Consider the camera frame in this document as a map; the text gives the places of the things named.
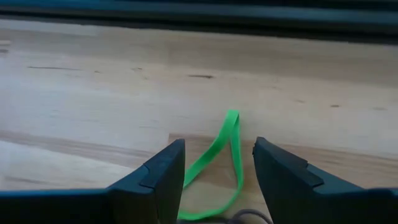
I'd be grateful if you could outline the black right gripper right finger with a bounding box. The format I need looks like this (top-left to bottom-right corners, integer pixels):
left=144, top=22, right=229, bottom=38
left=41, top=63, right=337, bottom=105
left=252, top=136, right=398, bottom=224

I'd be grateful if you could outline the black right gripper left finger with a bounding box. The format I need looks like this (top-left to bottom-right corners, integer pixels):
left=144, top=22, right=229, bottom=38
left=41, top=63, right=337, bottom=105
left=0, top=138, right=187, bottom=224

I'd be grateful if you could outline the green rubber band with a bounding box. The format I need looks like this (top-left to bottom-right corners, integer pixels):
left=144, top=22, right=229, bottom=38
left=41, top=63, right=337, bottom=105
left=177, top=109, right=244, bottom=221

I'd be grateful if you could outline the thin brown rubber band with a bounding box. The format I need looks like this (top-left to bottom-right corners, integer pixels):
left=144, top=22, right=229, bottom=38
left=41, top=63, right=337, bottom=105
left=226, top=208, right=274, bottom=224

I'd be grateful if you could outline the black aluminium table frame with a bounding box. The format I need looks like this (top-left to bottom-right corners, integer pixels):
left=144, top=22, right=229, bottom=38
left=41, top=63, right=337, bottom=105
left=0, top=0, right=398, bottom=46

